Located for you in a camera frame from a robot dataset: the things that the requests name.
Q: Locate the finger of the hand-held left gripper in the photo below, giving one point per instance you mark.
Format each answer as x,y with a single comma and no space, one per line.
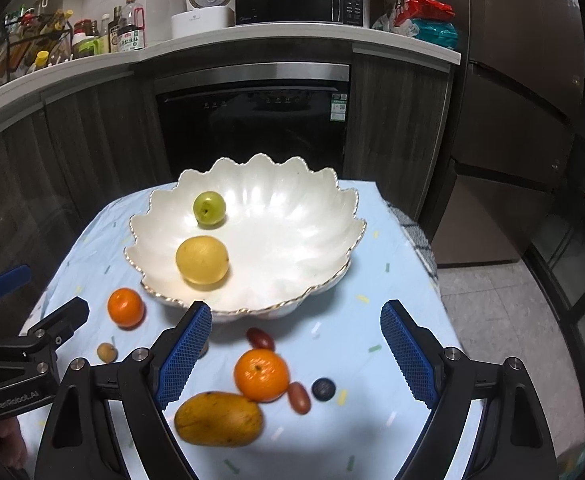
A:
65,317
10,279

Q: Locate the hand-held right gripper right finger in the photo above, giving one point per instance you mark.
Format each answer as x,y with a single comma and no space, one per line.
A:
407,350

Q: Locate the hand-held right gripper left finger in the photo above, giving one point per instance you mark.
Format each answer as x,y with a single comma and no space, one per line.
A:
187,350

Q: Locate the small brown longan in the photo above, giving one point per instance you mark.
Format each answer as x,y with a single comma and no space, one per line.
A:
106,352

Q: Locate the orange tangerine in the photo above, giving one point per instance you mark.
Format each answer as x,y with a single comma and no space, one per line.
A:
262,375
126,308

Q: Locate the dark red jujube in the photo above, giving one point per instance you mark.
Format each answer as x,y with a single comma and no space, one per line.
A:
298,397
261,339

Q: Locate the yellow mango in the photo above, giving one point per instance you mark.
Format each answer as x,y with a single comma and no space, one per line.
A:
220,420

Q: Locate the white scalloped bowl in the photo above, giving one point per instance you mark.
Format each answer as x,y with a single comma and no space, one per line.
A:
292,240

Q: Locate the person's left hand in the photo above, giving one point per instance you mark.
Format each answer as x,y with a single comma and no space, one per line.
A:
10,442

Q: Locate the light blue tablecloth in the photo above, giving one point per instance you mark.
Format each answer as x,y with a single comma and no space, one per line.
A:
387,270

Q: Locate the yellow lemon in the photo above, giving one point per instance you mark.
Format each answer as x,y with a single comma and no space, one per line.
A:
202,262

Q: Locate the blueberry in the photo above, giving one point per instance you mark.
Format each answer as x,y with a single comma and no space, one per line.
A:
324,389

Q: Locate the green apple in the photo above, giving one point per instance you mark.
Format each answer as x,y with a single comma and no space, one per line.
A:
210,208

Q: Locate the yellow cap bottle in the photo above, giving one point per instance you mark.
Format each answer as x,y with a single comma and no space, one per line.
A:
38,60

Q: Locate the dark wood kitchen cabinet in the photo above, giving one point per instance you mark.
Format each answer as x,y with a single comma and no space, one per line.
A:
397,125

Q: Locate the black built-in dishwasher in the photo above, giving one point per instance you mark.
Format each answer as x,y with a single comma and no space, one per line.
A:
252,125

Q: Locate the red lid jar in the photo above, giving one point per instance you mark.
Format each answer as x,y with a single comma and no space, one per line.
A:
82,40

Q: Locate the grey refrigerator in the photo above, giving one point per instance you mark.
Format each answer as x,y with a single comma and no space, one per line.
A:
512,110

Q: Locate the large labelled sauce bottle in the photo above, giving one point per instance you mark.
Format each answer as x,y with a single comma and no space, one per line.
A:
131,30

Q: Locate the teal plastic bag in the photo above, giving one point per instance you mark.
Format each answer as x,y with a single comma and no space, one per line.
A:
437,35

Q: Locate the white kitchen countertop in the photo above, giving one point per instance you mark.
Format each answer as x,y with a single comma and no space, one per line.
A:
272,40

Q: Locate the white rice cooker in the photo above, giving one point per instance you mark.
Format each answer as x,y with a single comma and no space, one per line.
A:
205,5

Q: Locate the red plastic bag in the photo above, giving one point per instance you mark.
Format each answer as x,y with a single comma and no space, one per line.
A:
425,10

